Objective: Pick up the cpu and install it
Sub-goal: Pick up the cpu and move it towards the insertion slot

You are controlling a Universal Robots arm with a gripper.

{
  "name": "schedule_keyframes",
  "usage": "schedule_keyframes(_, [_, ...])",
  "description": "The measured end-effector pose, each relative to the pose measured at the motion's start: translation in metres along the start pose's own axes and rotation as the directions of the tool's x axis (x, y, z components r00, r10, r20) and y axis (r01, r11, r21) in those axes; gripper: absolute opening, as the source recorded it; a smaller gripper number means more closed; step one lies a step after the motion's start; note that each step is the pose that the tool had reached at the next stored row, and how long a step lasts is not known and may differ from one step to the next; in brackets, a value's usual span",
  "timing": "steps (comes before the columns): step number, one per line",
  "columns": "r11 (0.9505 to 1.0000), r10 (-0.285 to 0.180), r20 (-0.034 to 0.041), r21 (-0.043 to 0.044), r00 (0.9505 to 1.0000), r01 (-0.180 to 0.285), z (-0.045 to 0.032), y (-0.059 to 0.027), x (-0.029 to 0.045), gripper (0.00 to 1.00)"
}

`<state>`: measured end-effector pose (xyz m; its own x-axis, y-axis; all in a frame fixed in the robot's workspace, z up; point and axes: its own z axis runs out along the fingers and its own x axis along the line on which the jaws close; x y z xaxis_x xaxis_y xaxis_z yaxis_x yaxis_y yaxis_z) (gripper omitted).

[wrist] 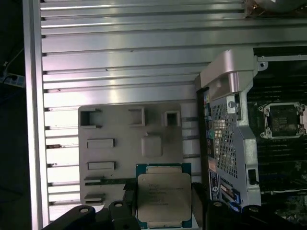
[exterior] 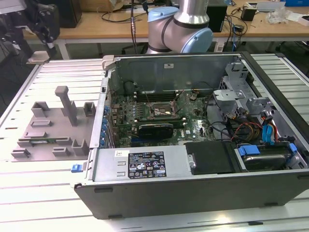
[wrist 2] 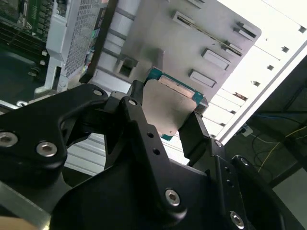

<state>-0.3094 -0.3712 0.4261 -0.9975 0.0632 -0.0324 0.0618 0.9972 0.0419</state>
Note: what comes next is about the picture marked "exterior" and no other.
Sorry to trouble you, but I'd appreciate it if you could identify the grey parts rack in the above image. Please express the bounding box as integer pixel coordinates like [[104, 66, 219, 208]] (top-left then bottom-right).
[[11, 86, 97, 161]]

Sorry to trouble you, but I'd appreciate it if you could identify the small black box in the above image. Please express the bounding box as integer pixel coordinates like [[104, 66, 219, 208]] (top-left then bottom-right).
[[241, 6, 256, 22]]

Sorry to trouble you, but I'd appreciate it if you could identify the crumpled clear plastic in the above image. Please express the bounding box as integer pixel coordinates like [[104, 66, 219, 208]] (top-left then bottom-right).
[[267, 6, 290, 25]]

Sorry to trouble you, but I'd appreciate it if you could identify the hard disk in blue carrier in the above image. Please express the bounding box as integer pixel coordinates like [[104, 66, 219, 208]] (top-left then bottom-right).
[[234, 142, 297, 172]]

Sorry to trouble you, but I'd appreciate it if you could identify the black graphics card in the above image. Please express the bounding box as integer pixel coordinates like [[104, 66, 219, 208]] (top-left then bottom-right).
[[134, 122, 174, 141]]

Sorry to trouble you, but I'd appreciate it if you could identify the black cylinder component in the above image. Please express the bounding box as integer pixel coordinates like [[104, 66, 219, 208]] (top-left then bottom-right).
[[123, 81, 135, 95]]

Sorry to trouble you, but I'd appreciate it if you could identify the grey plastic case latch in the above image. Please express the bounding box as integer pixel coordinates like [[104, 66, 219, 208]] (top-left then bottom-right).
[[101, 55, 115, 71]]

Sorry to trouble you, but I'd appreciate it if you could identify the black drive bay box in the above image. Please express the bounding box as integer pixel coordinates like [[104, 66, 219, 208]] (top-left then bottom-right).
[[184, 141, 236, 175]]

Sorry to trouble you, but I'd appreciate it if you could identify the green RAM stick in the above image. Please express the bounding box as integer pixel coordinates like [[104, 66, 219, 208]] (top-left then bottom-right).
[[136, 116, 186, 129]]

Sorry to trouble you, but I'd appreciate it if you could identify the white flat box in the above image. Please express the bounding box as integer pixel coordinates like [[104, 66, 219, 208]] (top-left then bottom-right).
[[287, 12, 309, 26]]

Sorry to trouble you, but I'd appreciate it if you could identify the red yellow wire bundle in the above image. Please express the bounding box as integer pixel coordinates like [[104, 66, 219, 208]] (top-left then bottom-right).
[[231, 122, 264, 141]]

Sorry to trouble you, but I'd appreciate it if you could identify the CPU socket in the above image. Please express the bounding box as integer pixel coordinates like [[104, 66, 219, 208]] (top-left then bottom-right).
[[149, 101, 173, 117]]

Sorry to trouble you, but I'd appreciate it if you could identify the wooden desk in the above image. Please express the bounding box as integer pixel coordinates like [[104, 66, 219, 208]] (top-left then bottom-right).
[[21, 4, 309, 60]]

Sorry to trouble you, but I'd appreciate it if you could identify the grey power supply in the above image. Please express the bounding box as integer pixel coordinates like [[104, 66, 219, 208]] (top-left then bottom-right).
[[93, 145, 191, 182]]

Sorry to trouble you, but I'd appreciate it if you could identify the metal drive cage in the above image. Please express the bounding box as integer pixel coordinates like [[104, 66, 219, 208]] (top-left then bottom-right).
[[212, 61, 278, 126]]

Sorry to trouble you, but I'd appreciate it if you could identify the blue flat wire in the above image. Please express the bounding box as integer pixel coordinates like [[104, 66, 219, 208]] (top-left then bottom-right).
[[262, 123, 276, 145]]

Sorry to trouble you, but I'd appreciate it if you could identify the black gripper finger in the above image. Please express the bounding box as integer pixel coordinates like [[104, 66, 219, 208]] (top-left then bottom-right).
[[36, 32, 58, 56]]

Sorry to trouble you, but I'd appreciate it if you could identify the black open PC case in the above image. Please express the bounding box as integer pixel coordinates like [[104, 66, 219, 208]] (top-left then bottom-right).
[[70, 50, 309, 220]]

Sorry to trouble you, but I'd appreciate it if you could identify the green motherboard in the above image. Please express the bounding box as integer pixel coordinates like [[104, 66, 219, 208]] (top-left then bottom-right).
[[106, 90, 218, 148]]

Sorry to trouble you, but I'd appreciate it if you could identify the small black computer tower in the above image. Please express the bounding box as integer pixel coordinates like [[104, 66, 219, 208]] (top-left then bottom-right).
[[207, 4, 229, 33]]

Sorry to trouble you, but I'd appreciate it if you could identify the silver CPU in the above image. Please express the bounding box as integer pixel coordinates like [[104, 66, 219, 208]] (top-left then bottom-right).
[[26, 51, 50, 65]]

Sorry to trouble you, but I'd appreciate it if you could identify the large black computer tower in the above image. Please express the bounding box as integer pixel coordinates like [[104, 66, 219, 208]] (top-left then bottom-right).
[[57, 0, 83, 28]]

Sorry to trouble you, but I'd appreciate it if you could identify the blue box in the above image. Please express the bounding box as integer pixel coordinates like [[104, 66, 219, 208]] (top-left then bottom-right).
[[284, 0, 309, 7]]

